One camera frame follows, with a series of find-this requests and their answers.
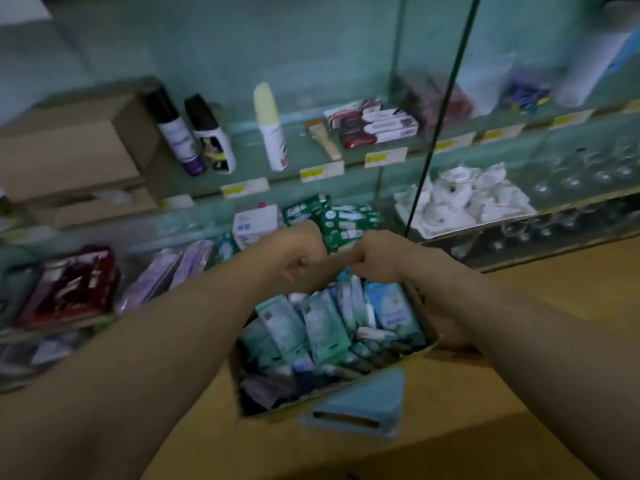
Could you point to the blue plastic stool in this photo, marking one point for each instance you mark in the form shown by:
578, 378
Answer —
360, 410

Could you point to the clear wrapped purple items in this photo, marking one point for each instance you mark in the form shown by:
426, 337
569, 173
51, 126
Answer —
165, 275

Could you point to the white thermos flask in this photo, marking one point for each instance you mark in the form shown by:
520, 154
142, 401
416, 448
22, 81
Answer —
595, 55

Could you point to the pile of packets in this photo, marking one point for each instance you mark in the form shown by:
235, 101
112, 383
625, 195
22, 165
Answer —
320, 330

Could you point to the blue packaged cups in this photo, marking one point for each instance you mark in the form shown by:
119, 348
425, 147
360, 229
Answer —
525, 95

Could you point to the green bulb boxes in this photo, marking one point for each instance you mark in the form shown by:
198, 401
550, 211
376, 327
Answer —
330, 220

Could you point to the red packaged gift box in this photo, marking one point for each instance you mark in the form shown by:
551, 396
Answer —
65, 285

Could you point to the person's left forearm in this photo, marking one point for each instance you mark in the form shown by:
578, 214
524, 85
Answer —
120, 385

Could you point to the white ceramic tea set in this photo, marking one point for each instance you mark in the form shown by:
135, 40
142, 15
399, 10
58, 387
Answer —
465, 195

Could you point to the black cap white bottle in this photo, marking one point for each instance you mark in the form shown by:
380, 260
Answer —
175, 130
212, 137

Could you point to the person's right hand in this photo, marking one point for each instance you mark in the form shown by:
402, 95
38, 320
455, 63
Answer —
388, 257

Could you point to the person's left hand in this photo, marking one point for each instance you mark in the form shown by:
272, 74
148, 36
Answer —
300, 253

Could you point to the brown cardboard box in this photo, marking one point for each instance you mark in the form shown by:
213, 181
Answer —
300, 405

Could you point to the large brown carton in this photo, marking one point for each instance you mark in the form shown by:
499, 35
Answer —
70, 155

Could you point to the red white packaged box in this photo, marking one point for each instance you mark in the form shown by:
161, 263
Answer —
385, 127
350, 112

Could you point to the white printed box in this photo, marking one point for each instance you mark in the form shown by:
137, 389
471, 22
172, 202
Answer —
255, 223

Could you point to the person's right forearm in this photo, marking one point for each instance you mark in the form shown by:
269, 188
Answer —
550, 385

